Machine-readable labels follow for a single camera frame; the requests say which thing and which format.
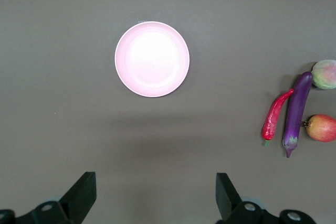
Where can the red chili pepper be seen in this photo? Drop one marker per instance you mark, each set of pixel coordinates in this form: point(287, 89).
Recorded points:
point(274, 113)

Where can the green and pink peach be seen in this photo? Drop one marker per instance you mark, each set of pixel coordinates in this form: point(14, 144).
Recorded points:
point(325, 75)

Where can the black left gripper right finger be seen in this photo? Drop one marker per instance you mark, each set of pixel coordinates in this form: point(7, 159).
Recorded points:
point(228, 203)

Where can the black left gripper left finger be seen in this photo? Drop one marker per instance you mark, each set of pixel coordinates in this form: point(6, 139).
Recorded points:
point(78, 197)

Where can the brown table cover sheet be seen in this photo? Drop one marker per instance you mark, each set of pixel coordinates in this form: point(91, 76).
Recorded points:
point(52, 51)

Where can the pink round plate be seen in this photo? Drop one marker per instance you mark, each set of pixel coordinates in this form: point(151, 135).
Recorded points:
point(152, 61)

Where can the long purple eggplant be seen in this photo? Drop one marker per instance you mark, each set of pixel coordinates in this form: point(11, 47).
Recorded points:
point(296, 108)

